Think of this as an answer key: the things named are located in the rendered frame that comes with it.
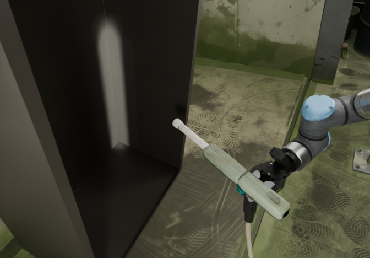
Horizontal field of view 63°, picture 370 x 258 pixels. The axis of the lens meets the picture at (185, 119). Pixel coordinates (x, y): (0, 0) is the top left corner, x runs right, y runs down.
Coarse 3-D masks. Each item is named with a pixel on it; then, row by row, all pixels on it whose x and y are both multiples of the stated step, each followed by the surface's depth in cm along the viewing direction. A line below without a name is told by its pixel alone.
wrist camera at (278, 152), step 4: (276, 148) 89; (272, 152) 88; (276, 152) 88; (280, 152) 87; (284, 152) 88; (272, 156) 89; (276, 156) 87; (280, 156) 87; (284, 156) 87; (276, 160) 89; (280, 160) 87; (284, 160) 88; (288, 160) 91; (280, 164) 94; (284, 164) 90; (288, 164) 93; (288, 168) 95
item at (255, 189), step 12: (180, 120) 108; (192, 132) 103; (204, 144) 99; (204, 156) 99; (216, 156) 94; (228, 156) 93; (216, 168) 95; (228, 168) 90; (240, 168) 89; (240, 180) 87; (252, 180) 86; (252, 192) 84; (264, 192) 83; (252, 204) 90; (264, 204) 81; (276, 204) 80; (288, 204) 80; (252, 216) 96; (276, 216) 79
